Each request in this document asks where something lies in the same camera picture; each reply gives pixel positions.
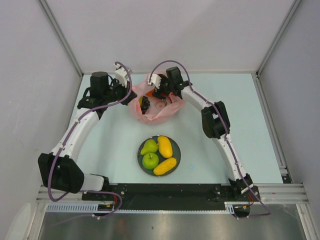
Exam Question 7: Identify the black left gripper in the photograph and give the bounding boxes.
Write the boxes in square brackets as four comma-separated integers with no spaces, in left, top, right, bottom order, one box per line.
[103,78,137,106]

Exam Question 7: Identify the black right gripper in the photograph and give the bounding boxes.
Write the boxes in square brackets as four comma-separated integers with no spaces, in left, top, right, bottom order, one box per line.
[152,74,174,102]

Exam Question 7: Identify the pink plastic bag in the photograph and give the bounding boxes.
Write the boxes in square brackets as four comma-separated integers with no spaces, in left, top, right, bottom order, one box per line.
[128,74,186,124]

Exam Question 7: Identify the green fake pear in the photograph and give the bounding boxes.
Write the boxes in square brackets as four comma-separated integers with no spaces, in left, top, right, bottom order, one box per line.
[140,138,159,156]

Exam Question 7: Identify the yellow fake lemon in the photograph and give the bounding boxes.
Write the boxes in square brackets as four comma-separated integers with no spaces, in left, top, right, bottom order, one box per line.
[157,135,173,159]

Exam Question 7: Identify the green fake apple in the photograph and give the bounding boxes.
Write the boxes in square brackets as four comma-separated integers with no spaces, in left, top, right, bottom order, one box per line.
[142,152,159,170]

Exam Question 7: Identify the dark teal ceramic plate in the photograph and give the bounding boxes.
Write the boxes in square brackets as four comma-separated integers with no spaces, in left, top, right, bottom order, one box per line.
[137,135,181,177]

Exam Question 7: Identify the yellow fake mango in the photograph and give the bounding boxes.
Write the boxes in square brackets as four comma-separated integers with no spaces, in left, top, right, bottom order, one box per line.
[153,157,177,176]

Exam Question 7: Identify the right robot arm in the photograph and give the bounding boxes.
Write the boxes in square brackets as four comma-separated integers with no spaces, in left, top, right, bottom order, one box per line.
[147,66,253,201]

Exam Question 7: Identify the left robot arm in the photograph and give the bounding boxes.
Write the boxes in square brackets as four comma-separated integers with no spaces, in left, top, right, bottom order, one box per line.
[38,66,137,200]

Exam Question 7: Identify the black fake grapes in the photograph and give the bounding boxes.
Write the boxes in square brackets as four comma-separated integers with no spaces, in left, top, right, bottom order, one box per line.
[140,96,150,115]

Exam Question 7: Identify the orange fake fruit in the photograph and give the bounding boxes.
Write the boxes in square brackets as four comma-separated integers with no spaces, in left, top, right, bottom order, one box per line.
[146,90,154,97]

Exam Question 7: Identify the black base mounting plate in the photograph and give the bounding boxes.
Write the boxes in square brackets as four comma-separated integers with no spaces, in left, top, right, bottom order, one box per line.
[82,182,261,211]

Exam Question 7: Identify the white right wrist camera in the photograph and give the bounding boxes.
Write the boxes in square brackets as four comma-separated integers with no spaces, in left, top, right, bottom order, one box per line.
[147,73,162,89]

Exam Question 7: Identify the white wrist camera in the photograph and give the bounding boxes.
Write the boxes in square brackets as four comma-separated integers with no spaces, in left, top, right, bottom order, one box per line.
[114,63,132,88]
[147,73,162,89]

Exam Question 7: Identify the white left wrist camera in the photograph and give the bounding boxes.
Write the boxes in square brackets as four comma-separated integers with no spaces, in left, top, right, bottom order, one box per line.
[114,63,132,88]

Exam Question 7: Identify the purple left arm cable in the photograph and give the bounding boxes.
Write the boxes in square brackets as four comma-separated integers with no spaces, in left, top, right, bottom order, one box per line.
[47,61,133,203]

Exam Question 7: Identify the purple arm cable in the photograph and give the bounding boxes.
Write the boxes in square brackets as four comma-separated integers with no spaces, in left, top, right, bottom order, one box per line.
[148,59,272,216]
[47,61,133,203]

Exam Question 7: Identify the white slotted cable duct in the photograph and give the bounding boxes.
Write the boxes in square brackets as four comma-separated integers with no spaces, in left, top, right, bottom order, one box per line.
[46,202,99,213]

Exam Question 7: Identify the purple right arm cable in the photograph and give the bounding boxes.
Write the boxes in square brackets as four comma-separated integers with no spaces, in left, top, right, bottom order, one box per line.
[148,59,272,216]

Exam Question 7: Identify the aluminium frame rail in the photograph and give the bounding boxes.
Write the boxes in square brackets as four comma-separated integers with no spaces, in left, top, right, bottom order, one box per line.
[256,183,309,204]

